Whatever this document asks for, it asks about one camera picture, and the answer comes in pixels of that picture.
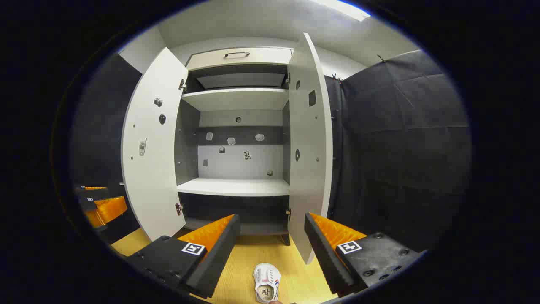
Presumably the ceiling light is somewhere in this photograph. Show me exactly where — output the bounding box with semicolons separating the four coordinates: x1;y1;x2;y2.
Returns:
312;0;372;22

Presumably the white canvas shoe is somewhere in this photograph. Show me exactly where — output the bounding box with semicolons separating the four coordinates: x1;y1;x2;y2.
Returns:
253;263;281;304

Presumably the white shoe cabinet door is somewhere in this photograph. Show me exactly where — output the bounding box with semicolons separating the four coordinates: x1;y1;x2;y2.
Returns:
288;33;334;264
121;47;189;242

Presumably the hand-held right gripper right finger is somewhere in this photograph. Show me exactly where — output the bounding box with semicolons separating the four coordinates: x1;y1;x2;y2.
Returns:
305;212;422;296

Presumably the white shoe cabinet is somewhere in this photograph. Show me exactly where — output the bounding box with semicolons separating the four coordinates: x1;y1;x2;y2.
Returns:
121;33;334;264

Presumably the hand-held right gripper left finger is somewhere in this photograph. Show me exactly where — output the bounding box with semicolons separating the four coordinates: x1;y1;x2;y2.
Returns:
127;214;241;298

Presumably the black backdrop cloth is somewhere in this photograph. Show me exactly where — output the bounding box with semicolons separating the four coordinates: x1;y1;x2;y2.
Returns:
325;50;471;254
72;53;142;245

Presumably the white cabinet shelf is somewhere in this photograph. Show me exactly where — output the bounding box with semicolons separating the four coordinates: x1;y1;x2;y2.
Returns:
181;87;290;111
177;177;291;197

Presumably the white cabinet drawer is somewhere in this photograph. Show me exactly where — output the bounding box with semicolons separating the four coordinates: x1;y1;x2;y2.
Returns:
186;47;294;71

